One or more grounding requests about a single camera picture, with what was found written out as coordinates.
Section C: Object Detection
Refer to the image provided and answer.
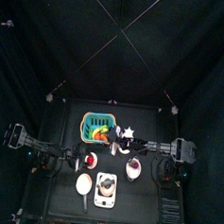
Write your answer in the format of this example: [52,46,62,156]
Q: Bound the pink toy pot with lid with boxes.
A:
[96,174,117,198]

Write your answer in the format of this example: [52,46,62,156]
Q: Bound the white toy stove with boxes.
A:
[93,172,119,210]

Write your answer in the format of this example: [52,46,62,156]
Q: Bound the orange toy fruit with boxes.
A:
[94,132,109,142]

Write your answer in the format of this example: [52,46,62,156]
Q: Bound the white plate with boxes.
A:
[117,146,132,156]

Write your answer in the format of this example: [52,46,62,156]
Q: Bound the purple toy eggplant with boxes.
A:
[129,160,140,170]

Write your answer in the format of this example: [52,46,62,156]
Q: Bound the yellow toy banana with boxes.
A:
[91,127,102,141]

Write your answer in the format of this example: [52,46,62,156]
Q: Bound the white star-shaped toy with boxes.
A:
[123,125,136,140]

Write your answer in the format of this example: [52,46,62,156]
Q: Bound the teal basket with orange rim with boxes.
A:
[78,111,118,146]

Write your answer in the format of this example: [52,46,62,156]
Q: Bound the white bowl dark contents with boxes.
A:
[124,156,144,183]

